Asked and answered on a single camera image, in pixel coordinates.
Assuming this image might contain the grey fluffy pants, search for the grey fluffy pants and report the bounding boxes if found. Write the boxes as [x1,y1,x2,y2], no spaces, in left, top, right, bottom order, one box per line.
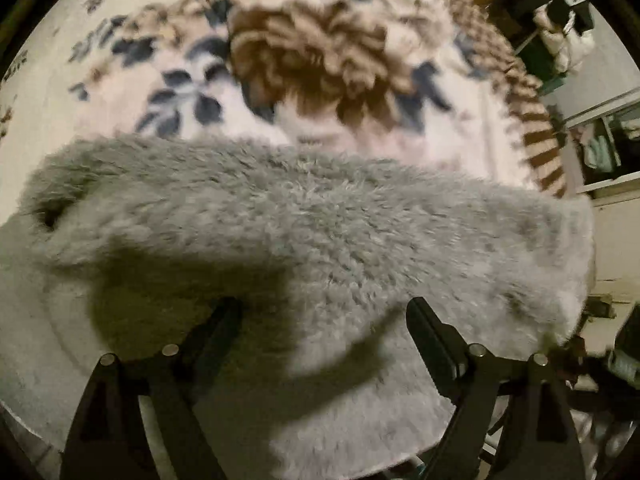
[1,136,593,479]

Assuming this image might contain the teal folded clothes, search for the teal folded clothes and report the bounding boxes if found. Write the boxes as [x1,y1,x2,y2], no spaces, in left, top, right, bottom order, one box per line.
[584,136,615,174]

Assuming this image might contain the white open shelf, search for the white open shelf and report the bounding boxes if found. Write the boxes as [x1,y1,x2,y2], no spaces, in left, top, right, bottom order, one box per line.
[564,86,640,206]

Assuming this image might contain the green storage bin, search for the green storage bin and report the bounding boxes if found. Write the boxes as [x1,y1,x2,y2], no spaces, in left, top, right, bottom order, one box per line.
[520,37,566,96]

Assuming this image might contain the hanging clothes pile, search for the hanging clothes pile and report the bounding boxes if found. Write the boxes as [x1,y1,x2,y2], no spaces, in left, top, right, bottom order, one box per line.
[534,0,596,74]

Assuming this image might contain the floral fleece blanket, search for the floral fleece blanket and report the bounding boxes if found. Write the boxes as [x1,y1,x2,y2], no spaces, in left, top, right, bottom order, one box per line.
[1,0,566,217]

